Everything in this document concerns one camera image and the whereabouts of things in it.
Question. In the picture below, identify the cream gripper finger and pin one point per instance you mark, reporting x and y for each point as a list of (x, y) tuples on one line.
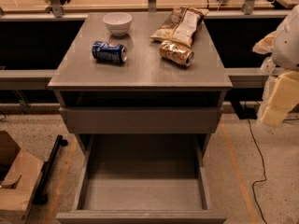
[(280, 96)]

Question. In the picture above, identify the blue pepsi can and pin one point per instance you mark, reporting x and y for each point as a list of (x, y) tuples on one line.
[(109, 52)]

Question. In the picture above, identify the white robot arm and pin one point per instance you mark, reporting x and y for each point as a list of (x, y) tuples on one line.
[(283, 45)]

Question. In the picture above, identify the grey drawer cabinet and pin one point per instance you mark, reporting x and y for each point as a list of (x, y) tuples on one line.
[(145, 80)]

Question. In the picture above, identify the open grey middle drawer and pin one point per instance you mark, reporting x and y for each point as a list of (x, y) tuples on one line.
[(142, 179)]

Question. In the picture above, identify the closed grey top drawer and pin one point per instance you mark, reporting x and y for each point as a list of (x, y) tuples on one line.
[(141, 120)]

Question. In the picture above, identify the clear sanitizer bottle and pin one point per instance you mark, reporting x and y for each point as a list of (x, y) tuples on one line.
[(268, 66)]

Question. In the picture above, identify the brown chip bag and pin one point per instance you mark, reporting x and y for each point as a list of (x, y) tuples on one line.
[(181, 25)]

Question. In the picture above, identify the white ceramic bowl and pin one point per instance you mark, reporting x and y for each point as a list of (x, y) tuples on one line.
[(118, 23)]

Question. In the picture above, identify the black metal bar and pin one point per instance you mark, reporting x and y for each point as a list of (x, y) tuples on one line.
[(41, 197)]

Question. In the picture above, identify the brown cardboard box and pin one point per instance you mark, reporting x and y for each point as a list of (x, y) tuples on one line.
[(20, 175)]

